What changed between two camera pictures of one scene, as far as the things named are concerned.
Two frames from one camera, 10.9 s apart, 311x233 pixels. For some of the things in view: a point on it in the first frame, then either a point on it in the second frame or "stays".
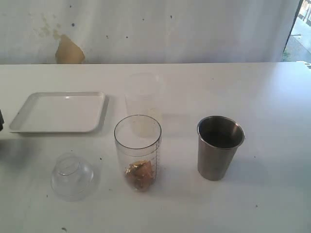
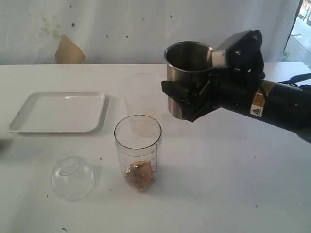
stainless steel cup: [218, 138] -> [189, 62]
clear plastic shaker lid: [72, 176] stays
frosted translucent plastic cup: [143, 102] stays
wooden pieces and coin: [139, 175] stays
